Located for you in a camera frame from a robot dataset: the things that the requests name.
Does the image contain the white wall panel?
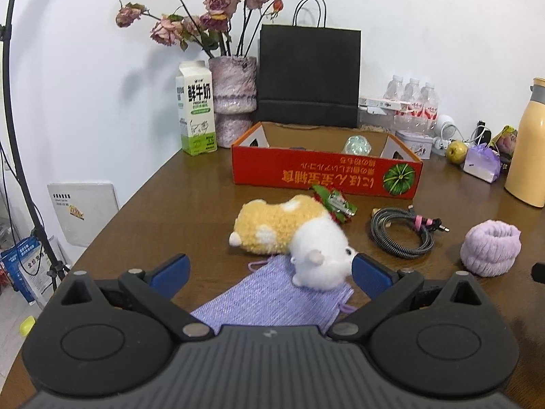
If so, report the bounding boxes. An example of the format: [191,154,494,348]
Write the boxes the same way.
[47,182,120,248]

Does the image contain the white charging cables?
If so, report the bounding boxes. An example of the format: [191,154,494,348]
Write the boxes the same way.
[440,121,490,148]

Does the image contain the purple tissue pack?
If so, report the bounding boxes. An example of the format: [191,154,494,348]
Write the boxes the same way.
[463,142,501,184]

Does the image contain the yellow thermos jug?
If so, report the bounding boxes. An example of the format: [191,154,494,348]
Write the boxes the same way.
[504,77,545,209]

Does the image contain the pink marbled vase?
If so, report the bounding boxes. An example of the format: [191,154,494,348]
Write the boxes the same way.
[208,55,259,148]

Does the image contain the purple woven fabric pouch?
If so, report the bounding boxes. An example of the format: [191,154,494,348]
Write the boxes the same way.
[189,255,355,335]

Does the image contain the red and green snack packet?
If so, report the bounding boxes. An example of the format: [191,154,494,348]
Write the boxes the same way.
[312,185,358,224]

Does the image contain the flat white carton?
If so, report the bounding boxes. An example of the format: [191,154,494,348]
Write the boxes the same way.
[358,96,412,110]

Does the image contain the small white fan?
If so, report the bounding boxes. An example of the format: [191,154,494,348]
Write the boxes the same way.
[433,114,456,146]

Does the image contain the blue and white bag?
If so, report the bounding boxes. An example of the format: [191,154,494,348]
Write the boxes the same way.
[0,236,48,306]

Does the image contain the red cardboard box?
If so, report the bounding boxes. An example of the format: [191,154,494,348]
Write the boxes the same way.
[232,121,424,200]

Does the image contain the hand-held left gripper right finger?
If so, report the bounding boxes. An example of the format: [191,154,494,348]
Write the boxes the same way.
[326,254,491,343]

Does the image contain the clear water bottle red label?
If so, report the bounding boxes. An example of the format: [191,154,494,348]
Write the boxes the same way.
[402,78,422,118]
[383,74,404,103]
[419,81,439,121]

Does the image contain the dried pink roses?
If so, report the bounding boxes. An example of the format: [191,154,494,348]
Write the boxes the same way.
[115,0,284,59]

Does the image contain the braided cable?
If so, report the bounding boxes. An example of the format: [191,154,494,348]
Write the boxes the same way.
[370,207,450,260]

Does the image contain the yellow and white plush toy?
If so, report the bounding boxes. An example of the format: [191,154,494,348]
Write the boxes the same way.
[228,195,357,287]

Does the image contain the black light stand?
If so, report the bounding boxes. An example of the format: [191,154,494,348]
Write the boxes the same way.
[0,0,71,283]

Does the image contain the purple fluffy headband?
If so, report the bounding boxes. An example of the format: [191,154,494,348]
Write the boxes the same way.
[460,219,523,278]

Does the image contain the colourful snack bag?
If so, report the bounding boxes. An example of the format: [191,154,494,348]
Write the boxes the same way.
[489,125,519,155]

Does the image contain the white metal tin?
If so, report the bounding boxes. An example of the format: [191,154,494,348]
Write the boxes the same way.
[395,130,433,156]

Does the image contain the black paper bag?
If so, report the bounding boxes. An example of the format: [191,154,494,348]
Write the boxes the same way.
[255,0,362,129]

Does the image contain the green apple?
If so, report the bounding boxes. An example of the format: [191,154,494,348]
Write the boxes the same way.
[445,141,469,165]

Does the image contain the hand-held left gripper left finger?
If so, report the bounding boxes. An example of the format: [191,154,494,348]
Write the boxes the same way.
[60,254,215,343]

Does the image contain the iridescent plastic wrap ball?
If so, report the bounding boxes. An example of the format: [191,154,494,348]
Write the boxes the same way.
[343,135,371,155]

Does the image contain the green and white milk carton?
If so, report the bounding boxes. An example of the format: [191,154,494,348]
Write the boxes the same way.
[175,60,218,157]

